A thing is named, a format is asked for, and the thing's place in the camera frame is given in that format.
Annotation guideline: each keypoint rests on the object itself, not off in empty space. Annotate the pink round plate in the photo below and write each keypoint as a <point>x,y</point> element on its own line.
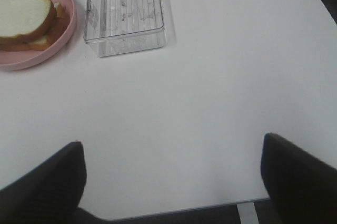
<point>11,61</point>

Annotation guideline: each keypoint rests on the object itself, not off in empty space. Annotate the toast bread slice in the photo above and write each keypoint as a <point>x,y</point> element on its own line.
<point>25,20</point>
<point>45,41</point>

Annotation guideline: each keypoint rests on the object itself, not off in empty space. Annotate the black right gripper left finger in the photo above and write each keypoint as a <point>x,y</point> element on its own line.
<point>51,192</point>

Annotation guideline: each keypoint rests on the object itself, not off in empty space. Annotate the clear right plastic tray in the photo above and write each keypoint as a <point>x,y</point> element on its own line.
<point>115,27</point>

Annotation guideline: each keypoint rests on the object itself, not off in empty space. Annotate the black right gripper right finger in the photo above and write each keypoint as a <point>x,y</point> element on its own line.
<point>301,186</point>

